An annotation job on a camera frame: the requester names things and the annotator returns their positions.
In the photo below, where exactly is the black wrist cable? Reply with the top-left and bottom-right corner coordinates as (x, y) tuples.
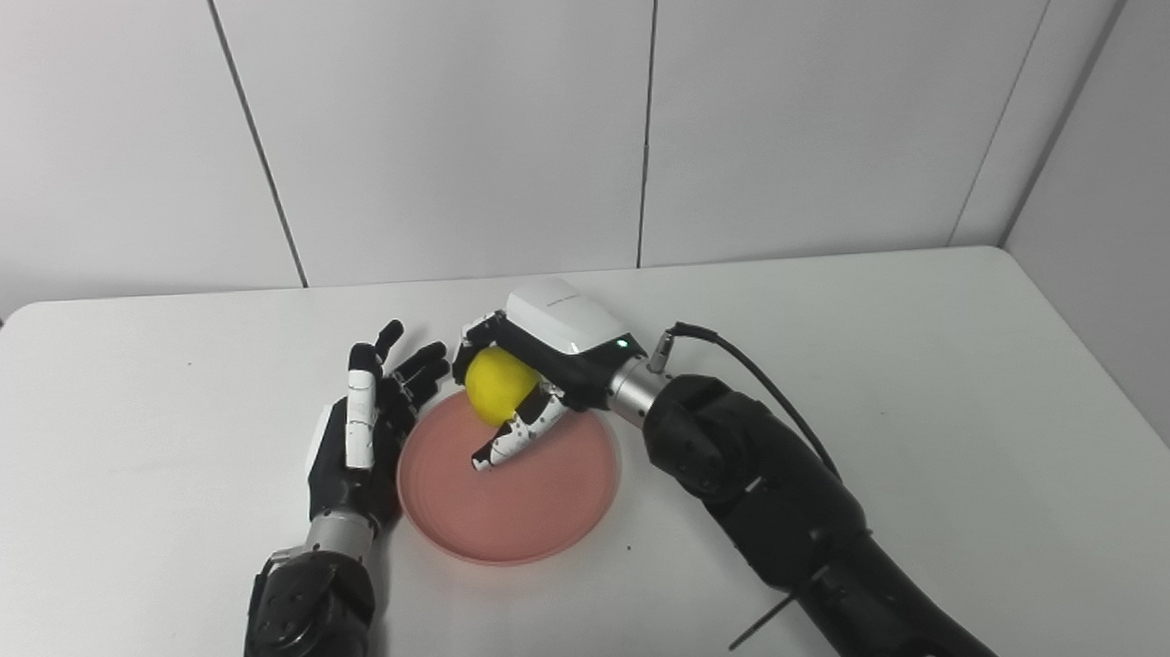
(645, 313), (844, 491)

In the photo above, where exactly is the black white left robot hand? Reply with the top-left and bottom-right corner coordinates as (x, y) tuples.
(297, 317), (459, 534)

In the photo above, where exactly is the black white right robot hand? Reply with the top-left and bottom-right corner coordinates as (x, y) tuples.
(447, 273), (653, 472)

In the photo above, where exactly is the yellow lemon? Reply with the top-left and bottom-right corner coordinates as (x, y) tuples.
(463, 345), (544, 428)

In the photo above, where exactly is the pink round plate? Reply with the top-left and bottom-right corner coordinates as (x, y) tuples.
(392, 380), (626, 571)

